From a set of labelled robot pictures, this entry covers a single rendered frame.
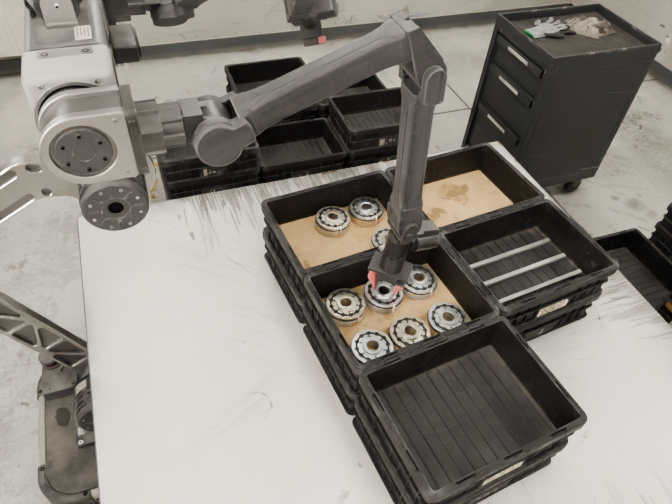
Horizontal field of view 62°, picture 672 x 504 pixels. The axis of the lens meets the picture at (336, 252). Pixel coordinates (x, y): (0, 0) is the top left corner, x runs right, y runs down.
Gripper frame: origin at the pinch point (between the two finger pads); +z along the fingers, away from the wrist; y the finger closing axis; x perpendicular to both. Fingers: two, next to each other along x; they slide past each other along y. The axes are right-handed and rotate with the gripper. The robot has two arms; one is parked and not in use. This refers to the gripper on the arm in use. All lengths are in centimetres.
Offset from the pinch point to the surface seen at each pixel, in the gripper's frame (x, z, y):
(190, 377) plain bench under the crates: 32, 20, 39
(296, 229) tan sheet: -15.7, 5.2, 30.7
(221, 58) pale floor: -238, 88, 174
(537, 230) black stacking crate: -45, 1, -37
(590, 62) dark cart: -161, -6, -48
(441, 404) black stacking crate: 24.0, 4.2, -21.5
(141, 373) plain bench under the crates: 36, 21, 51
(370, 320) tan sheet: 7.6, 4.5, 0.7
